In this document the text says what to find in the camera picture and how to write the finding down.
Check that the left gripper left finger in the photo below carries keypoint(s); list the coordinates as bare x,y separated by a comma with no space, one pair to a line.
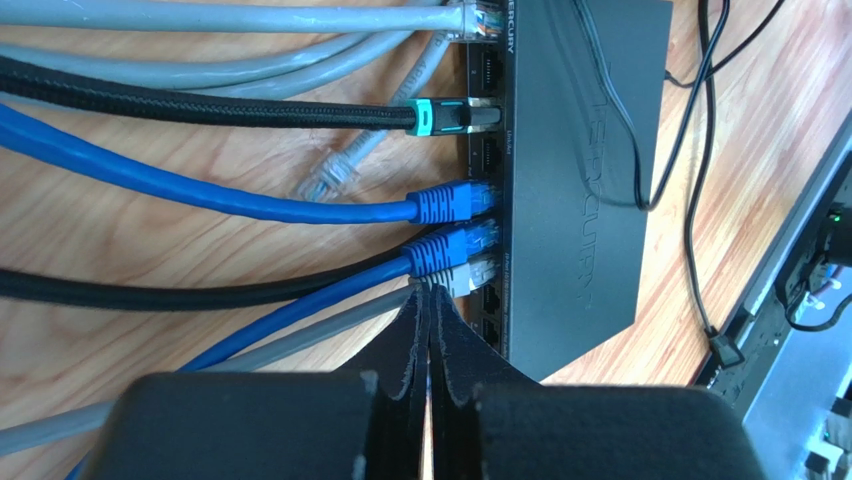
363,420

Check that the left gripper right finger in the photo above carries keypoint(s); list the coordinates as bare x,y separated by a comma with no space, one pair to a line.
490,421

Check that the black network switch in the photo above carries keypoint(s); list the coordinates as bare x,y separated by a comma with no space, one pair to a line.
572,240

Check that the aluminium frame rail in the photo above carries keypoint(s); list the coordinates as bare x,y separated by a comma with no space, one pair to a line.
785,420

